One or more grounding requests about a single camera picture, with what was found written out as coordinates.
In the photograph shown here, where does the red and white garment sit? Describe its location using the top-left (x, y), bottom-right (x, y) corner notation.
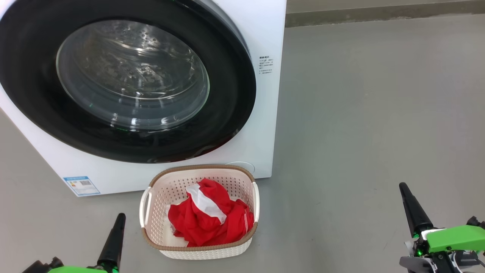
top-left (168, 178), bottom-right (255, 247)

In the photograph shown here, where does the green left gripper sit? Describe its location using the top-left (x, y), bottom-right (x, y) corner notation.
top-left (47, 213), bottom-right (126, 273)

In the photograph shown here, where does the white front-load washing machine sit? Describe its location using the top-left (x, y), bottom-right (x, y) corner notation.
top-left (0, 0), bottom-right (287, 197)

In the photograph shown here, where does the blue energy label sticker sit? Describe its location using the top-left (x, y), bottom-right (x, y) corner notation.
top-left (63, 176), bottom-right (101, 196)

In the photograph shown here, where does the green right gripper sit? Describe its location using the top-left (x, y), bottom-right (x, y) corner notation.
top-left (399, 182), bottom-right (485, 273)

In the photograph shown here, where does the grey baseboard strip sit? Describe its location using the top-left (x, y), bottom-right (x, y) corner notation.
top-left (285, 0), bottom-right (485, 28)

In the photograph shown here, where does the black round glass washer door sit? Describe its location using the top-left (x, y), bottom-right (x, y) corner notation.
top-left (0, 0), bottom-right (257, 163)

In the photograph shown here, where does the cream perforated laundry basket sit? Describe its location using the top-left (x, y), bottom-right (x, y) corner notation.
top-left (139, 164), bottom-right (260, 260)

